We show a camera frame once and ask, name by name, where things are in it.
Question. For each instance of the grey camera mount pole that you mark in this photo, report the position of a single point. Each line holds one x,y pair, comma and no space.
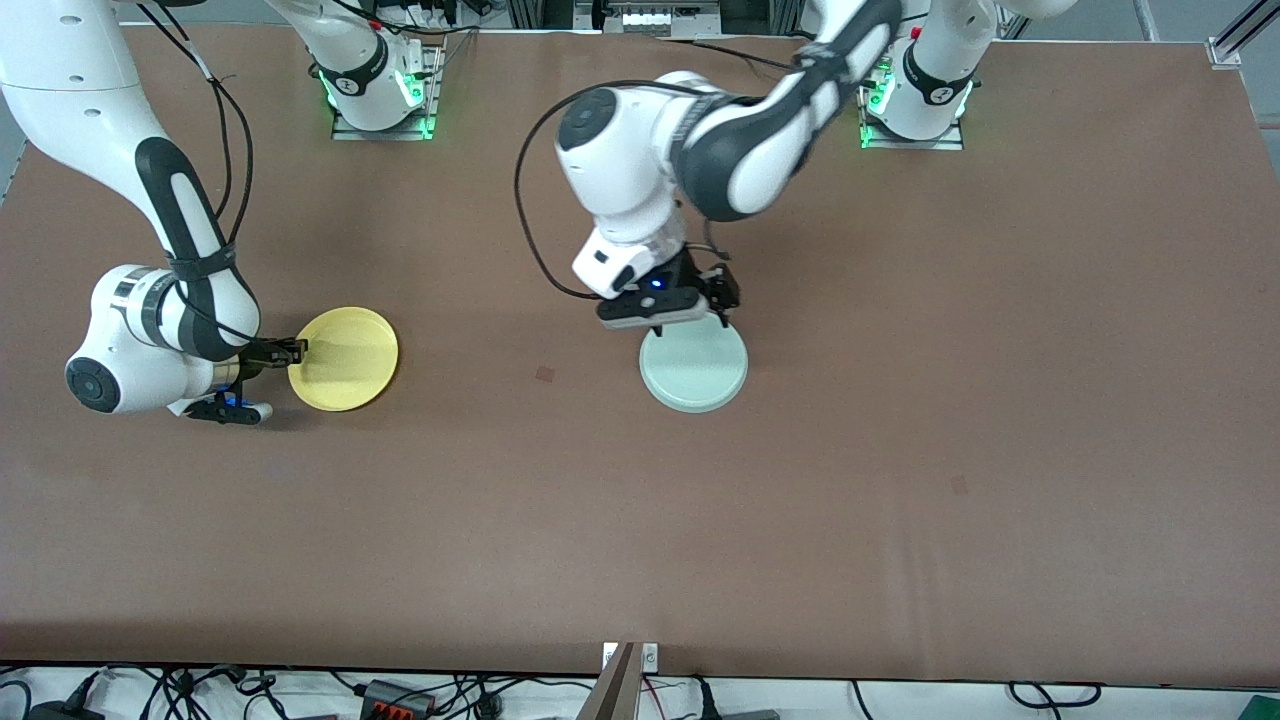
612,695

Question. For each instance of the black power adapter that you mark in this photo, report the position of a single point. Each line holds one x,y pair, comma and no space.
65,711

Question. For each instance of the green board corner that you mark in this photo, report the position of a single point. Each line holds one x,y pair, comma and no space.
1262,709

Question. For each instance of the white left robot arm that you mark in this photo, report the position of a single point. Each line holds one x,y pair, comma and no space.
640,150

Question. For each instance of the pale green round plate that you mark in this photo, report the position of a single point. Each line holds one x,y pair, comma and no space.
695,370

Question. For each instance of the grey terminal block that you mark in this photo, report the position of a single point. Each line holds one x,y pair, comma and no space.
660,18

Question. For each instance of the metal table corner bracket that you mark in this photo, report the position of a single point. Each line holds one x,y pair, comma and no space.
1225,52

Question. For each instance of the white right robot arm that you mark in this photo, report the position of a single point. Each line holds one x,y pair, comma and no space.
70,90

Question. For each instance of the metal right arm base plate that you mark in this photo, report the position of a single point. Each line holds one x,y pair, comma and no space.
432,95

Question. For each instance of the aluminium frame profile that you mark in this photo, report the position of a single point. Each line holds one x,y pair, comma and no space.
540,12

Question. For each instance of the yellow round plate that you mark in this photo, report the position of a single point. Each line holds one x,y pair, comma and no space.
345,362

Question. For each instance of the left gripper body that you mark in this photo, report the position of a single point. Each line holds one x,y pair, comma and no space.
694,276

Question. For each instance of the black plug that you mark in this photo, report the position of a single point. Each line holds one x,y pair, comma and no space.
705,700

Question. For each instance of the black orange power strip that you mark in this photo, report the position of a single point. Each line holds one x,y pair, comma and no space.
397,698

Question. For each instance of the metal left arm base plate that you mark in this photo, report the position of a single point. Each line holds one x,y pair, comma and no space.
955,140

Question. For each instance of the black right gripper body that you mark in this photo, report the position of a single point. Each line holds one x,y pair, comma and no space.
262,355

